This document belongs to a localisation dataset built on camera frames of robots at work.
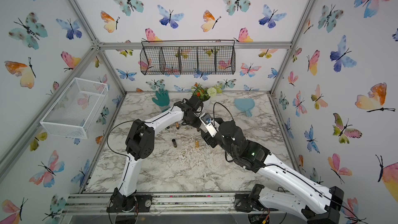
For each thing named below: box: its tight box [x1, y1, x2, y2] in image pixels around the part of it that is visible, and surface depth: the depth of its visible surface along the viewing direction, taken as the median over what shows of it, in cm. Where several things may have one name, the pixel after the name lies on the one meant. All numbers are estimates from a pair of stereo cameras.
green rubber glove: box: [151, 88, 171, 113], surface depth 120 cm
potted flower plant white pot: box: [190, 82, 223, 102], surface depth 102 cm
